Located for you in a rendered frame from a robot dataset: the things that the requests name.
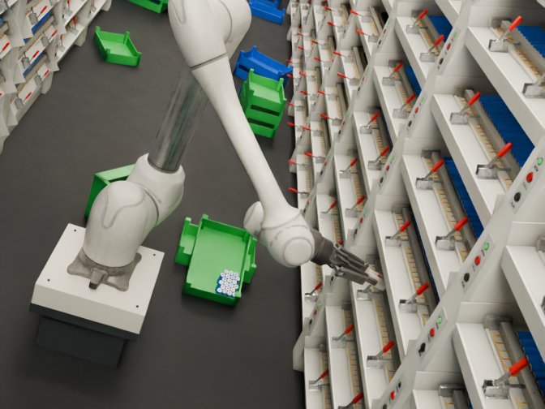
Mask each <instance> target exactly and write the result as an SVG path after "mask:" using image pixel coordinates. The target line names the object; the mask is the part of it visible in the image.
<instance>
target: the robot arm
mask: <svg viewBox="0 0 545 409"><path fill-rule="evenodd" d="M168 14H169V19H170V26H171V28H172V31H173V34H174V37H175V40H176V42H177V44H178V48H179V49H180V51H181V53H182V56H183V57H184V58H185V59H184V61H183V64H182V67H181V70H180V72H179V74H178V78H177V80H176V83H175V85H174V89H173V91H172V93H171V96H170V99H169V102H168V104H167V106H166V109H165V113H164V115H163V117H162V120H161V123H160V126H159V128H158V130H157V133H156V136H155V139H154V141H153V143H152V147H151V149H150V152H149V153H147V154H145V155H143V156H142V157H140V158H139V159H138V161H137V162H136V164H135V166H134V168H133V170H132V171H131V173H130V175H129V176H128V178H127V180H126V181H116V182H113V183H110V184H109V185H107V186H106V187H105V188H103V189H102V190H101V192H100V193H99V194H98V195H97V197H96V199H95V200H94V202H93V205H92V208H91V211H90V214H89V217H88V222H87V226H86V230H85V234H84V244H83V246H82V248H81V249H80V250H79V253H78V254H77V256H76V258H75V259H74V261H73V262H72V263H71V264H69V265H68V266H67V272H68V273H69V274H70V275H76V276H80V277H83V278H87V279H90V283H89V286H88V287H89V288H91V289H93V290H95V289H96V288H98V287H99V285H100V284H105V285H107V286H111V287H114V288H116V289H117V290H119V291H122V292H125V291H127V290H128V288H129V281H130V279H131V276H132V274H133V272H134V270H135V267H136V265H137V264H138V263H139V262H141V259H142V255H141V254H140V253H138V252H137V251H138V249H139V246H140V245H141V244H142V242H143V241H144V240H145V238H146V237H147V235H148V234H149V232H150V231H151V230H152V228H154V227H155V226H157V225H159V224H160V223H161V222H163V221H164V220H165V219H166V218H167V217H168V216H169V215H170V214H171V213H172V212H173V211H174V210H175V209H176V208H177V207H178V205H179V203H180V201H181V199H182V195H183V183H184V179H185V174H184V171H183V169H182V166H181V164H182V160H183V158H184V156H185V153H186V151H187V148H188V146H189V143H190V142H191V138H192V136H193V134H194V132H195V129H196V126H197V124H198V122H199V120H200V116H201V114H202V112H203V110H204V107H205V104H206V102H207V100H208V99H209V100H210V101H211V103H212V106H213V107H214V109H215V111H216V112H217V115H218V117H219V119H220V120H221V123H222V125H223V127H224V128H225V131H226V133H227V135H228V137H229V138H230V141H231V143H232V145H233V146H234V149H235V151H236V153H237V154H238V156H239V158H240V160H241V162H242V164H243V166H244V168H245V170H246V172H247V174H248V176H249V178H250V180H251V182H252V184H253V186H254V188H255V190H256V193H257V195H258V197H259V199H260V202H258V201H257V202H255V203H254V204H253V205H252V206H251V207H250V208H249V209H248V210H247V213H246V215H245V218H244V222H243V227H244V228H245V229H246V230H247V232H248V233H249V234H250V235H251V236H253V237H254V238H255V239H257V240H259V241H260V243H262V244H263V245H264V246H266V247H267V248H268V250H269V252H270V254H271V255H272V257H273V258H274V259H275V260H276V261H277V262H278V263H279V264H281V265H284V266H286V267H290V268H297V267H298V266H300V265H303V264H305V263H307V262H308V261H311V262H313V263H315V264H317V265H320V266H321V265H328V266H329V267H330V268H332V269H334V270H335V271H336V273H335V276H336V277H339V278H345V279H347V280H350V281H352V282H356V283H358V284H360V285H363V284H364V283H365V282H367V283H369V284H371V285H373V286H375V287H376V288H378V289H380V290H382V291H384V290H385V288H386V286H385V282H384V276H383V275H381V274H380V275H381V278H379V277H377V275H379V273H377V272H375V271H374V270H372V269H369V268H368V267H369V264H366V265H365V261H363V260H361V259H360V258H358V257H357V256H356V255H354V254H353V253H351V252H349V251H347V250H346V249H344V248H343V247H342V246H341V245H340V244H339V243H336V244H335V246H333V242H332V241H331V240H329V239H326V238H325V237H323V236H322V234H321V233H320V232H319V231H317V230H315V229H313V228H311V227H309V225H308V224H306V222H305V220H304V219H303V216H302V214H301V213H300V212H299V210H298V209H296V208H294V207H291V206H290V205H289V204H288V203H287V202H286V200H285V198H284V196H283V195H282V193H281V190H280V188H279V187H278V185H277V182H276V180H275V178H274V177H273V174H272V171H271V170H270V168H269V166H268V163H267V162H266V160H265V158H264V155H263V153H262V151H261V149H260V147H259V145H258V143H257V141H256V138H255V136H254V134H253V132H252V130H251V128H250V125H249V123H248V121H247V119H246V117H245V115H244V113H243V111H242V107H241V106H240V103H239V100H238V96H237V93H236V91H235V87H234V82H233V77H232V74H231V70H230V62H229V60H230V58H231V57H232V55H233V54H234V51H235V50H236V49H237V47H238V45H239V43H240V42H241V40H242V39H243V38H244V36H245V33H246V32H247V31H248V29H249V27H250V25H251V9H250V7H249V5H248V3H247V1H246V0H169V1H168Z"/></svg>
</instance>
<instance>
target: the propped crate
mask: <svg viewBox="0 0 545 409"><path fill-rule="evenodd" d="M250 241H251V235H250V234H249V233H248V232H247V231H246V230H242V229H239V228H237V227H233V226H228V225H226V224H223V223H220V222H215V221H212V220H209V219H208V215H206V214H204V215H203V217H202V218H201V220H200V223H199V227H198V230H197V234H196V237H195V243H194V247H193V250H192V254H191V259H190V263H189V266H188V270H187V275H186V279H185V282H184V286H183V289H182V292H183V293H187V294H190V295H195V296H198V297H201V298H205V299H210V300H212V301H216V302H219V303H222V304H227V305H230V306H234V307H235V305H236V304H237V302H238V301H239V299H240V297H241V288H242V280H243V276H244V272H245V267H246V263H247V255H248V251H249V246H250ZM225 269H227V270H228V271H233V272H234V273H235V272H236V273H238V277H239V278H240V281H239V282H238V289H237V291H236V292H235V296H234V297H233V298H231V297H228V296H224V295H219V294H217V293H216V292H215V288H216V286H217V279H218V278H219V276H220V274H221V273H223V272H224V270H225Z"/></svg>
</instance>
